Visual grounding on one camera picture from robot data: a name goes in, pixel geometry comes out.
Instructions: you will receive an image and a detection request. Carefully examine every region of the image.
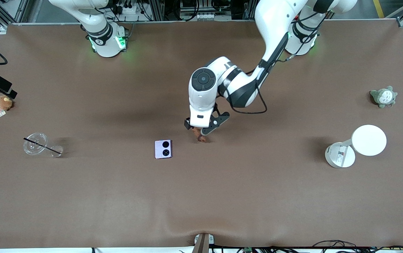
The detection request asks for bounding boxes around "brown plush toy with tag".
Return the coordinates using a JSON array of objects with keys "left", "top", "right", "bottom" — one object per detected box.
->
[{"left": 0, "top": 95, "right": 14, "bottom": 118}]

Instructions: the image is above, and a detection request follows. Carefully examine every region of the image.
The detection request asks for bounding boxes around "white round desk lamp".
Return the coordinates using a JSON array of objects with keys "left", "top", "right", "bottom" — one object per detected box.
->
[{"left": 325, "top": 124, "right": 387, "bottom": 169}]

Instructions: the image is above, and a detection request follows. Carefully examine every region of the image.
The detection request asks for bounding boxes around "clear plastic cup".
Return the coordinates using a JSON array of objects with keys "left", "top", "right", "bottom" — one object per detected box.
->
[{"left": 23, "top": 132, "right": 64, "bottom": 158}]

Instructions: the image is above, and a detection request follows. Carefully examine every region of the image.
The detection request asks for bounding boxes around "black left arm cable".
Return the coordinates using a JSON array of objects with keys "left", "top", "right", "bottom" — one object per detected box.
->
[{"left": 219, "top": 32, "right": 319, "bottom": 115}]

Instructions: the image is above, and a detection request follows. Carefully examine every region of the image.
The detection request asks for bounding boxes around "grey totoro plush toy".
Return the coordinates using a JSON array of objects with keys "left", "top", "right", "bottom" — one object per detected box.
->
[{"left": 370, "top": 86, "right": 398, "bottom": 109}]

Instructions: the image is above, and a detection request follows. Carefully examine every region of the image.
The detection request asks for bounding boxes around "white terminal block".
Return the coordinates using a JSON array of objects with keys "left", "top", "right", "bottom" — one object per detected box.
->
[{"left": 181, "top": 12, "right": 232, "bottom": 21}]

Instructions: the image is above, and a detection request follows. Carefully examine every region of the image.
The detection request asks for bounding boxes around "white power strip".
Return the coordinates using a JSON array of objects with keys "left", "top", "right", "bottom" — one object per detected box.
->
[{"left": 115, "top": 2, "right": 142, "bottom": 15}]

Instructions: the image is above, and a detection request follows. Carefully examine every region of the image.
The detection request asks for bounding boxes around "black drinking straw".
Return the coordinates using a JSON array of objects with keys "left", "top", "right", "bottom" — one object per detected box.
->
[{"left": 24, "top": 138, "right": 62, "bottom": 154}]

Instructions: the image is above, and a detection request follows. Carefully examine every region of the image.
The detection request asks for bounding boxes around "brown lion statue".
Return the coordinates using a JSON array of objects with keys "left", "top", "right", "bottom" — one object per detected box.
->
[{"left": 191, "top": 127, "right": 207, "bottom": 143}]

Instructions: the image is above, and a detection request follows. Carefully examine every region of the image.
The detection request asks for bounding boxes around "lilac flip phone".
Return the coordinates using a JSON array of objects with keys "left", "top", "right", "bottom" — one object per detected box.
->
[{"left": 155, "top": 140, "right": 173, "bottom": 160}]

